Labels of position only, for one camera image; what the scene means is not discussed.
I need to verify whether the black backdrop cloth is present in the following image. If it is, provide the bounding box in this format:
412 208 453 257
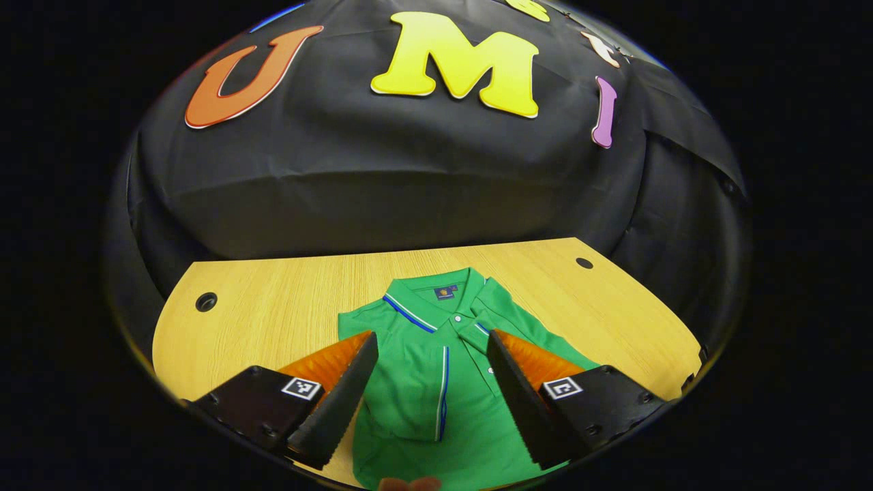
109 0 751 355

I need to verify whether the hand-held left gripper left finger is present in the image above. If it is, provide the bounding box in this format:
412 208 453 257
186 330 380 471

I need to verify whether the green T-shirt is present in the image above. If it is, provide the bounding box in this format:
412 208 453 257
338 267 601 491

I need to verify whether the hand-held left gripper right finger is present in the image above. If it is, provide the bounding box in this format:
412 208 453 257
486 329 666 471

